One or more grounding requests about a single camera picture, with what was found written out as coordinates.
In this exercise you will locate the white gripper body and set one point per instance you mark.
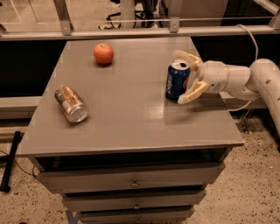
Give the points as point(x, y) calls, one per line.
point(215, 74)

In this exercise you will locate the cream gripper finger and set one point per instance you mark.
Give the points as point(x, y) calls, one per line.
point(195, 91)
point(193, 61)

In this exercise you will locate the blue pepsi can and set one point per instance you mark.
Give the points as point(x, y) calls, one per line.
point(177, 79)

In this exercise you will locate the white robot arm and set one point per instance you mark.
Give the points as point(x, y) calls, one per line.
point(261, 79)

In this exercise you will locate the gold silver soda can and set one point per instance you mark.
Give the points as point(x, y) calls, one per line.
point(71, 104)

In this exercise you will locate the black office chair base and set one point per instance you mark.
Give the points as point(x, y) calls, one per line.
point(133, 13)

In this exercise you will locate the top grey drawer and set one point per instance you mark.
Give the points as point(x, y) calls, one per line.
point(131, 178)

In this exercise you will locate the grey drawer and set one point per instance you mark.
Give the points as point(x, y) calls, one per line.
point(140, 216)
point(131, 178)
point(134, 201)

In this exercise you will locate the red apple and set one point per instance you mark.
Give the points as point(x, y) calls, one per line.
point(103, 54)

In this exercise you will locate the grey drawer cabinet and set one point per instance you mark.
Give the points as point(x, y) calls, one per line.
point(130, 123)

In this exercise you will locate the bottom grey drawer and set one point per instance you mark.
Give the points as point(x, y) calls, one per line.
point(140, 216)

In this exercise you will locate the middle grey drawer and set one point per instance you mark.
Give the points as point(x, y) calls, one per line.
point(134, 201)

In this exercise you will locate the black bar on floor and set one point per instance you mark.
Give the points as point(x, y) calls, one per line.
point(8, 161)

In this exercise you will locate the grey metal rail frame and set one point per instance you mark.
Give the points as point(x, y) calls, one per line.
point(80, 19)

